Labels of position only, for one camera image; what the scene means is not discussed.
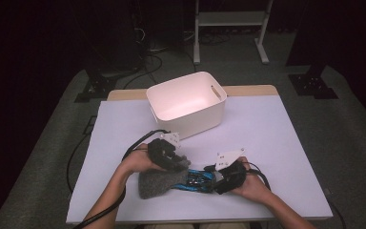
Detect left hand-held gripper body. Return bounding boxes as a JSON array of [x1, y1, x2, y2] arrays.
[[147, 132, 185, 171]]

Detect right hand-held gripper cable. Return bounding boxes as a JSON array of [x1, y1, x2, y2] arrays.
[[244, 161, 272, 192]]

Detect black cable beside table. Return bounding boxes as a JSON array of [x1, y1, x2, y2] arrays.
[[66, 133, 92, 194]]

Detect thin black floor cable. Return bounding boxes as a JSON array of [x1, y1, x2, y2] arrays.
[[182, 47, 198, 73]]

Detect person's right hand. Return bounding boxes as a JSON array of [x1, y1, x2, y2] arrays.
[[231, 156, 270, 202]]

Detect left hand-held gripper cable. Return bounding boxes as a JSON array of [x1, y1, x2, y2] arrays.
[[72, 128, 172, 229]]

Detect grey fluffy cloth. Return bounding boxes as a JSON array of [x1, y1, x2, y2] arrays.
[[138, 154, 192, 200]]

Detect hand-held gripper cable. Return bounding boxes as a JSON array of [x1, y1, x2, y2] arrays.
[[72, 128, 172, 229], [244, 161, 272, 192]]

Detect black stand base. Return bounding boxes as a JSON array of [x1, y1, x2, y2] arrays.
[[287, 65, 339, 100], [74, 68, 118, 103]]

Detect black floor cable loop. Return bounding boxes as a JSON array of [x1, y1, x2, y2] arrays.
[[122, 53, 165, 91]]

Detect white plastic bin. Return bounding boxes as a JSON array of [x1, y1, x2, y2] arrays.
[[146, 71, 228, 144]]

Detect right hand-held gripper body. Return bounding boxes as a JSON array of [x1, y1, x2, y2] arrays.
[[214, 147, 247, 194]]

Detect blue and black toy car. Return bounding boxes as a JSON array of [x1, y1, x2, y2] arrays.
[[171, 168, 217, 194]]

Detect white metal stand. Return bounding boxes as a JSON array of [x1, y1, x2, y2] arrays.
[[193, 0, 275, 66]]

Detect person's left hand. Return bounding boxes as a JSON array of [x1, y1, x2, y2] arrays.
[[119, 142, 169, 177]]

